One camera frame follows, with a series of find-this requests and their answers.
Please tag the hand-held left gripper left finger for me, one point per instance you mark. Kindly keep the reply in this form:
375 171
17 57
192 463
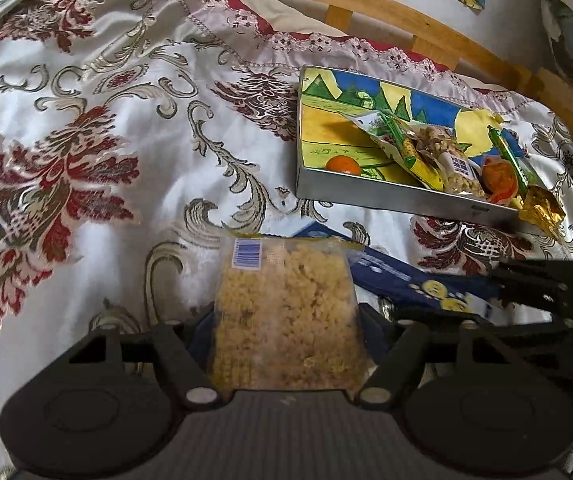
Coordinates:
197 340

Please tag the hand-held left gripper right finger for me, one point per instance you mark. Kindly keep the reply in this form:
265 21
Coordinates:
372 327

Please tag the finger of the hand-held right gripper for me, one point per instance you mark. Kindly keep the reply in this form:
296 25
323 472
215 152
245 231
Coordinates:
526 282

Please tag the dark blue snack packet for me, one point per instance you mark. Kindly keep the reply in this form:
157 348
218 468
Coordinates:
391 272

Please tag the gold foil snack wrapper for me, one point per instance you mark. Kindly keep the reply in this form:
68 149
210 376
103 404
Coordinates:
541 207

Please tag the clear crispy noodle snack packet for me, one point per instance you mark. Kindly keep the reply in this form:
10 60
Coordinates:
286 320

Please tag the orange snack packet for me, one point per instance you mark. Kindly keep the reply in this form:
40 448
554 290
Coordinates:
499 177

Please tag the green sausage stick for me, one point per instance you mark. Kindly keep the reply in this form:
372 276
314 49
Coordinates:
509 157

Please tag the clear peanut snack packet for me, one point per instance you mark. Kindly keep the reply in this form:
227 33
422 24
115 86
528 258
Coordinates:
436 147

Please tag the tangerine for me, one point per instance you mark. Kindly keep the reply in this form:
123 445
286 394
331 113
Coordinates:
344 165

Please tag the yellow snack packet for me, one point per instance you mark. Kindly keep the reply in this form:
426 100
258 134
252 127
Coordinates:
411 162

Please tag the metal tray with painted bottom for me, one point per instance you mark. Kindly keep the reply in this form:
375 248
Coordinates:
336 130

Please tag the white and green snack packet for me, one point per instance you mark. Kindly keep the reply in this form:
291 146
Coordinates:
369 122

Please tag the floral satin blanket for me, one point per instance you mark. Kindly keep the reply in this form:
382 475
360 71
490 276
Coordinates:
116 160

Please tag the cream pillow with red lace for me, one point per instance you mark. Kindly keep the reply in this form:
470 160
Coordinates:
286 17

